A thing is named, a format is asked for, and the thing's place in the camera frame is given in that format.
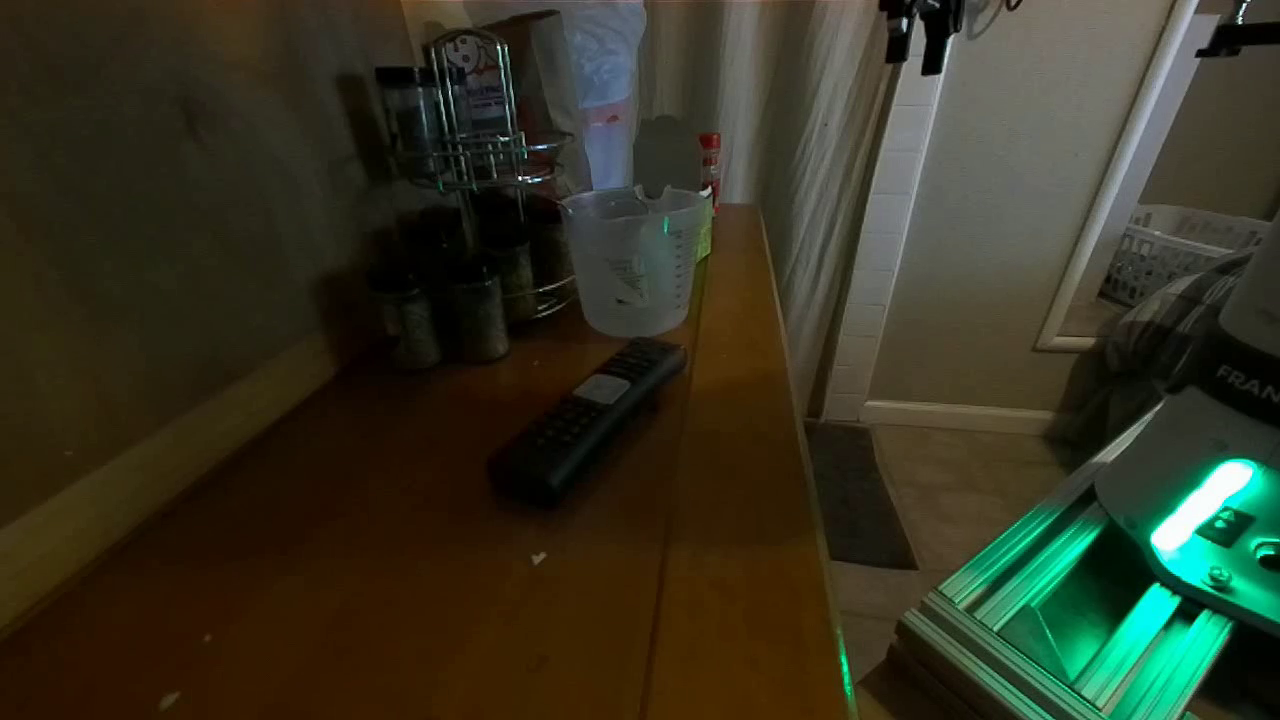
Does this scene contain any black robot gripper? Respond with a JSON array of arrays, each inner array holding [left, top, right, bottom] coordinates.
[[877, 0, 965, 76]]

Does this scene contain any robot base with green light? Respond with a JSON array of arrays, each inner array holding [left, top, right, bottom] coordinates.
[[899, 253, 1280, 720]]

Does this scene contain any spice jar dark lid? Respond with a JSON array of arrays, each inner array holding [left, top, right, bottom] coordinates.
[[443, 260, 510, 363], [377, 267, 443, 373]]

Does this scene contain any front spice jar dark lid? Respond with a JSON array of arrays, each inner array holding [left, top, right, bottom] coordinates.
[[377, 267, 443, 373]]

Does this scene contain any green and red can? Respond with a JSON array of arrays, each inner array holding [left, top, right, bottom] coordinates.
[[697, 133, 721, 260]]

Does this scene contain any white laundry basket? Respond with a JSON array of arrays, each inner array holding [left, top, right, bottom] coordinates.
[[1099, 205, 1274, 309]]

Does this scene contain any white plastic bag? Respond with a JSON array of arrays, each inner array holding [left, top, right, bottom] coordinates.
[[544, 0, 647, 191]]

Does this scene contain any grey blanket pile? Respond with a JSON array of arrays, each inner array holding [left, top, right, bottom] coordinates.
[[1046, 257, 1247, 467]]

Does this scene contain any dark floor mat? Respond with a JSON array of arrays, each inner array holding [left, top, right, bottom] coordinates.
[[807, 424, 918, 569]]

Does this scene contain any black remote control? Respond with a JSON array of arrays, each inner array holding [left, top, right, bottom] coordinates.
[[488, 340, 686, 508]]

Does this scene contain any white door frame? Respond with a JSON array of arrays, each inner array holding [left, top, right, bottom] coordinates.
[[819, 47, 946, 424]]

